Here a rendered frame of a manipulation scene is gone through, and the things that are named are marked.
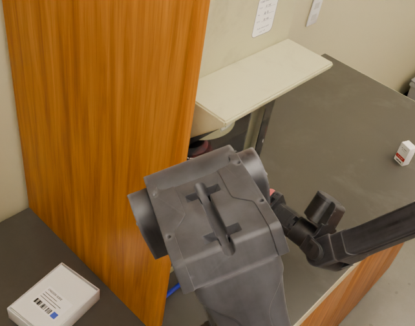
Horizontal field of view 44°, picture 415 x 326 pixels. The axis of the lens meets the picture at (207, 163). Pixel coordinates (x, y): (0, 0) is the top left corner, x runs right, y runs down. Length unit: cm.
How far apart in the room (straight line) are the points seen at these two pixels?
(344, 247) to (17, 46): 75
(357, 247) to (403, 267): 184
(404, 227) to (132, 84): 54
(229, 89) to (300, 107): 107
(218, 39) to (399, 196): 98
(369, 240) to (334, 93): 113
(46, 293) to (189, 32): 74
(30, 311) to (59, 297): 7
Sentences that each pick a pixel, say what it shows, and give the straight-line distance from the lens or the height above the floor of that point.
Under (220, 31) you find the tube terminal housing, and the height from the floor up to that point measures 159.
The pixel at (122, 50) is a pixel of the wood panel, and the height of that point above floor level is 159.
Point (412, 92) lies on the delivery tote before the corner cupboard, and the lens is 377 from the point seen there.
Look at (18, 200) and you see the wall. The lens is 147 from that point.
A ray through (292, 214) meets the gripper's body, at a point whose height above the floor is 120.
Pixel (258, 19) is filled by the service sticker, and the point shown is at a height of 158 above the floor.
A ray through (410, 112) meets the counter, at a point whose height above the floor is 94.
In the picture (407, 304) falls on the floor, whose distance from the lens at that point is 273.
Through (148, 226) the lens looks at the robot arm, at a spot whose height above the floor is 169.
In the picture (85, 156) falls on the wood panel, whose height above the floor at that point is 130.
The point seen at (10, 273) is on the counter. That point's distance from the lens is 133.
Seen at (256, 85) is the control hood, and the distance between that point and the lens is 92.
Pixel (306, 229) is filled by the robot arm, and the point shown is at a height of 120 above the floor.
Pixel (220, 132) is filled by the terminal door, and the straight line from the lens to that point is 104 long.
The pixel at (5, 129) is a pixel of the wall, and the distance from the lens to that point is 131.
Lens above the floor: 200
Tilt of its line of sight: 41 degrees down
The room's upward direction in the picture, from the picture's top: 10 degrees clockwise
